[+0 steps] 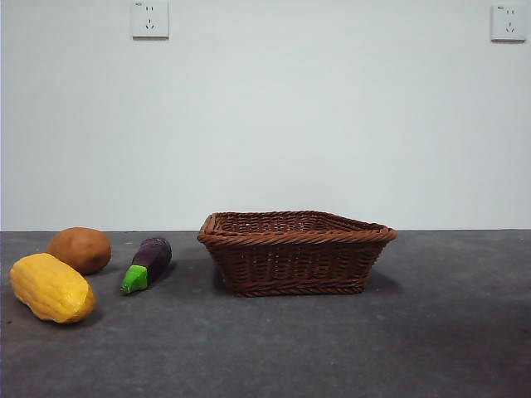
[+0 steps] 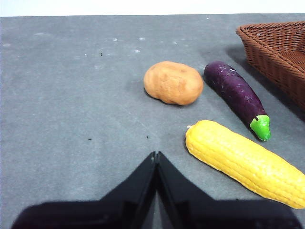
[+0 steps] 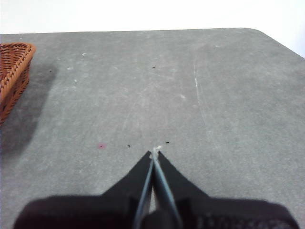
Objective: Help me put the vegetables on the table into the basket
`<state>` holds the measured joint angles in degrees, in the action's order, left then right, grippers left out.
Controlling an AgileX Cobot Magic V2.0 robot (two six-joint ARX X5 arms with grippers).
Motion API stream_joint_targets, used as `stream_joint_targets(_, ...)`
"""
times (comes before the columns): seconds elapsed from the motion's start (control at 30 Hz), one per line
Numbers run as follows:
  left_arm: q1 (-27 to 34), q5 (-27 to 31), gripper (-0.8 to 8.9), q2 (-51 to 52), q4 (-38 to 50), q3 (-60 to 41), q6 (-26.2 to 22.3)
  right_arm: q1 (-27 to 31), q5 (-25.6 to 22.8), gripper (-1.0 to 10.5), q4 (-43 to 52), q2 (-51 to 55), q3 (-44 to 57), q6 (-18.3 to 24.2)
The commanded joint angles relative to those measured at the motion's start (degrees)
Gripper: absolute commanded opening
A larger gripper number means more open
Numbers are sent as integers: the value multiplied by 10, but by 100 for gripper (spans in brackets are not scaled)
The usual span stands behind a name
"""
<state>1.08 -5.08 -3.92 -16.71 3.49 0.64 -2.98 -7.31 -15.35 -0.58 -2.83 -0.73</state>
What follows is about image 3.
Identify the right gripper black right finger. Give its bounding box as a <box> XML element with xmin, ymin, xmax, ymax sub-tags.
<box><xmin>154</xmin><ymin>151</ymin><xmax>300</xmax><ymax>229</ymax></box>

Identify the brown woven wicker basket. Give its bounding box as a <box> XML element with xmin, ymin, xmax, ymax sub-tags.
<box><xmin>0</xmin><ymin>42</ymin><xmax>37</xmax><ymax>126</ymax></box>

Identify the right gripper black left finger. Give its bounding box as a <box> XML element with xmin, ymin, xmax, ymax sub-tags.
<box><xmin>13</xmin><ymin>150</ymin><xmax>154</xmax><ymax>229</ymax></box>

